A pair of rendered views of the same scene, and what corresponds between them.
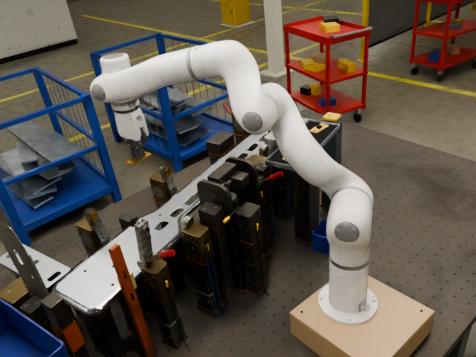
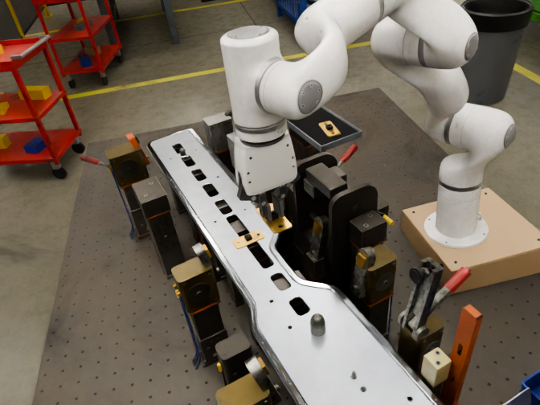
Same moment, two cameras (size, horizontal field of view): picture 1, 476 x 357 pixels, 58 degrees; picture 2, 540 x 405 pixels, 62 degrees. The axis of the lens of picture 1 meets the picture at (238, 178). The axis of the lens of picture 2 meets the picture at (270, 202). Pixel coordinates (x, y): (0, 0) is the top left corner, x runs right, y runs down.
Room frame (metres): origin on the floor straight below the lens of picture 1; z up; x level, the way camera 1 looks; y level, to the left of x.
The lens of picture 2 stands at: (0.94, 0.89, 1.81)
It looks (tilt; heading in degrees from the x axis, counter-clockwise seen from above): 38 degrees down; 299
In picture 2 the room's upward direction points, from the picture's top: 7 degrees counter-clockwise
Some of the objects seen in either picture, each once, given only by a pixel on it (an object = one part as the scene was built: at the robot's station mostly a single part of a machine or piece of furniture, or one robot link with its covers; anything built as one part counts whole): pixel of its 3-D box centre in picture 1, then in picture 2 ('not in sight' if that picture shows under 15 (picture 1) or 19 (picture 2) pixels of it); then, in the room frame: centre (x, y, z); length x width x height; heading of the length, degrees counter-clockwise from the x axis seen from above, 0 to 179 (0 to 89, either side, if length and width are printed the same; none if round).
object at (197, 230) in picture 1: (206, 272); (378, 308); (1.09, 0.15, 0.88); 0.11 x 0.07 x 0.37; 53
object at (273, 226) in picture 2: (139, 156); (272, 215); (1.26, 0.32, 1.27); 0.08 x 0.04 x 0.01; 141
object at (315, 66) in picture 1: (326, 72); (10, 111); (4.08, -1.00, 0.49); 0.81 x 0.46 x 0.98; 21
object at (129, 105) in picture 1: (125, 103); (262, 124); (1.26, 0.31, 1.46); 0.09 x 0.08 x 0.03; 51
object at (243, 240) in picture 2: not in sight; (247, 238); (1.45, 0.14, 1.01); 0.08 x 0.04 x 0.01; 53
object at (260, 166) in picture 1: (264, 208); not in sight; (1.39, -0.09, 0.90); 0.05 x 0.05 x 0.40; 53
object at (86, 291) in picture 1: (206, 186); (243, 237); (1.47, 0.13, 1.00); 1.38 x 0.22 x 0.02; 143
